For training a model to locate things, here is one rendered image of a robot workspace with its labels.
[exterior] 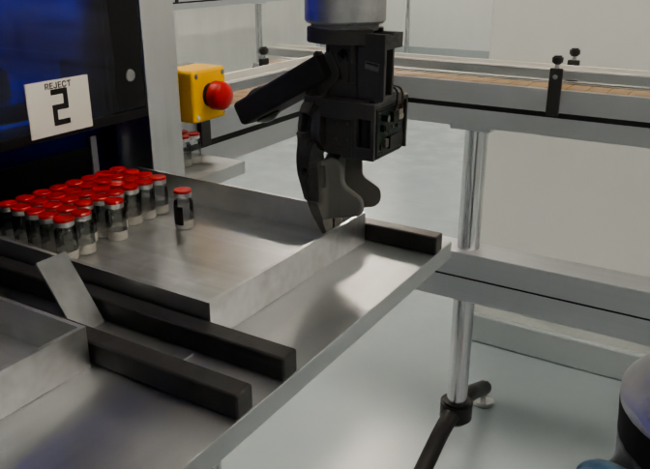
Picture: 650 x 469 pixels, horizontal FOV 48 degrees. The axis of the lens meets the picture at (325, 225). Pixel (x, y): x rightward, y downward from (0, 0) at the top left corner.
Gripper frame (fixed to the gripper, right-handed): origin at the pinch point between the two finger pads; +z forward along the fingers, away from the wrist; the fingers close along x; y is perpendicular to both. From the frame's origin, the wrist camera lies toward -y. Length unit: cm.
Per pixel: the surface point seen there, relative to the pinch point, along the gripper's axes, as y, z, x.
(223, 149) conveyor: -41, 5, 35
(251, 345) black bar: 6.5, 1.6, -21.6
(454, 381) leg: -15, 71, 86
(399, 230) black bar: 5.5, 1.6, 6.5
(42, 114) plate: -30.2, -9.9, -9.3
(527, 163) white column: -18, 30, 144
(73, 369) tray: -4.3, 3.1, -29.4
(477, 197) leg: -13, 24, 87
